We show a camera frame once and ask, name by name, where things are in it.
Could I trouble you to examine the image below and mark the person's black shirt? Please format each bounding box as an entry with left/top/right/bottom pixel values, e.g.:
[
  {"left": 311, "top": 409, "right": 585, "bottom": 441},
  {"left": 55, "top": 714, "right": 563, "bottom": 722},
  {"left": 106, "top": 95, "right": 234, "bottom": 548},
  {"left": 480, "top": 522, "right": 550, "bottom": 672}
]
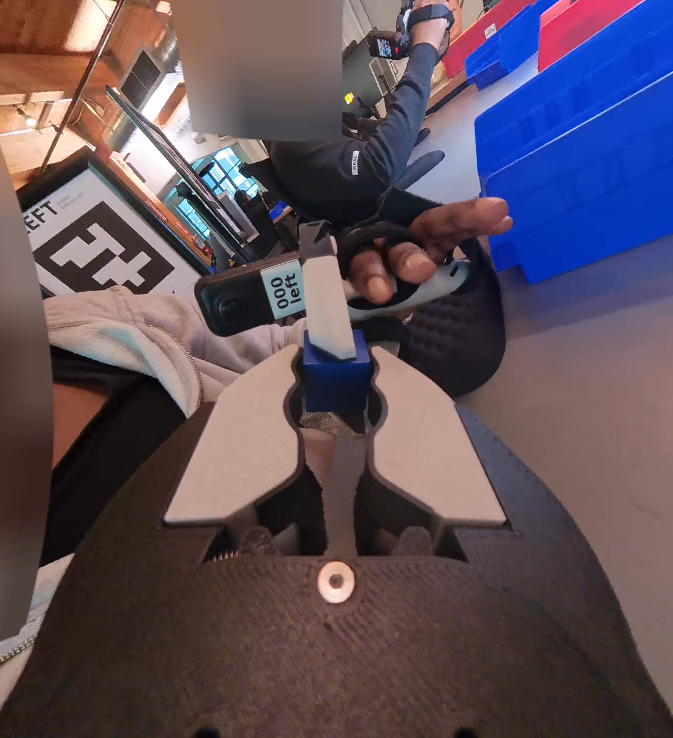
[{"left": 41, "top": 345, "right": 200, "bottom": 568}]

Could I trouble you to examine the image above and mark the person's grey hoodie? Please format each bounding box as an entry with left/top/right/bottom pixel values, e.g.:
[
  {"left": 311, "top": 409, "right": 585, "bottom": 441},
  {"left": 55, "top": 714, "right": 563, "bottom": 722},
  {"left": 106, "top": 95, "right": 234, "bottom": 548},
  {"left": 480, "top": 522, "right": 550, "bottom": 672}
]
[{"left": 0, "top": 284, "right": 315, "bottom": 738}]

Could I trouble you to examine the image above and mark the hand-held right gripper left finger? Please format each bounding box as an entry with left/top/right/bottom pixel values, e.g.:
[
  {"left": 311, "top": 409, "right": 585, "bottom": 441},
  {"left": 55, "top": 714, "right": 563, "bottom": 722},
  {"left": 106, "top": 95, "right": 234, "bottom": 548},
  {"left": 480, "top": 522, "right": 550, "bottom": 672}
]
[{"left": 163, "top": 345, "right": 305, "bottom": 527}]

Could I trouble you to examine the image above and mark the red storage bin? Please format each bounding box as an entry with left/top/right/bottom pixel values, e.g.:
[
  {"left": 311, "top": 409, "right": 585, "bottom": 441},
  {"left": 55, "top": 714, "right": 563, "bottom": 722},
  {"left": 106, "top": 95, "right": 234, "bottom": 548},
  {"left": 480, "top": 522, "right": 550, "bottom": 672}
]
[
  {"left": 439, "top": 0, "right": 537, "bottom": 80},
  {"left": 537, "top": 0, "right": 646, "bottom": 74}
]

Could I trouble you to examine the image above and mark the white fiducial marker sign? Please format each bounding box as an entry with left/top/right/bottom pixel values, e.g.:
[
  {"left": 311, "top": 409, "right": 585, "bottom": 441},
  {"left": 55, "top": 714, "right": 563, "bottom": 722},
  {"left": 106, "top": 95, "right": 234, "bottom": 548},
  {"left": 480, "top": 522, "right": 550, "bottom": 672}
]
[{"left": 15, "top": 146, "right": 200, "bottom": 302}]

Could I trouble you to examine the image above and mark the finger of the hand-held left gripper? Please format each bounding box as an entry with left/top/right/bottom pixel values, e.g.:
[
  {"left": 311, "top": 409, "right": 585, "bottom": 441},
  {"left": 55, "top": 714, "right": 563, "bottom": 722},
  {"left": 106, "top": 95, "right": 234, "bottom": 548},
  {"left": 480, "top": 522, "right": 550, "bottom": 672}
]
[{"left": 301, "top": 253, "right": 357, "bottom": 363}]

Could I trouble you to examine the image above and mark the blue cube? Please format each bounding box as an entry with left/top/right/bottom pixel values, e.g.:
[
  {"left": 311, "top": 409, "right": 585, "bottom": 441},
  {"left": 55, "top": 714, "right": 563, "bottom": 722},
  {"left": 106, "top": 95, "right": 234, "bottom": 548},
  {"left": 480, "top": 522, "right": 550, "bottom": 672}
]
[{"left": 303, "top": 329, "right": 371, "bottom": 413}]

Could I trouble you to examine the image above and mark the black handheld camera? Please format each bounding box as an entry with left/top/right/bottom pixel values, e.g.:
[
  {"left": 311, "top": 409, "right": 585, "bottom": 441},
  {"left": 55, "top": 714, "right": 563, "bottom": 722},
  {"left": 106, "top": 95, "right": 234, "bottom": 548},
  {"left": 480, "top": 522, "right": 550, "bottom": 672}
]
[{"left": 367, "top": 30, "right": 411, "bottom": 60}]

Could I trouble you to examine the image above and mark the large blue storage bin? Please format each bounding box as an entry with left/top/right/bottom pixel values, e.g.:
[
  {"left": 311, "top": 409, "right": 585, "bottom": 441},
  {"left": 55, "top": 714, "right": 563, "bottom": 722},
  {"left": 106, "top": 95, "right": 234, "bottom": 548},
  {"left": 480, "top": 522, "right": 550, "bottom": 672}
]
[{"left": 474, "top": 51, "right": 673, "bottom": 285}]

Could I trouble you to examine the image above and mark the person's left hand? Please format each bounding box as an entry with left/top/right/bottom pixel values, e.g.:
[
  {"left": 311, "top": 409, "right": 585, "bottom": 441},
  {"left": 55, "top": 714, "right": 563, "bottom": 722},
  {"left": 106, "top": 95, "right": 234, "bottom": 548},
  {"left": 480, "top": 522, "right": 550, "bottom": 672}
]
[{"left": 348, "top": 197, "right": 514, "bottom": 306}]

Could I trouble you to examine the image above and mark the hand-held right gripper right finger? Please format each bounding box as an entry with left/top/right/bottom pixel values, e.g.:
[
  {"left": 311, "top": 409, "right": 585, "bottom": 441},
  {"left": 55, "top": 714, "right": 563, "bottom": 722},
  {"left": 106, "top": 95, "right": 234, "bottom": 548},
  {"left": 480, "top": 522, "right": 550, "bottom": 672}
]
[{"left": 364, "top": 345, "right": 508, "bottom": 527}]

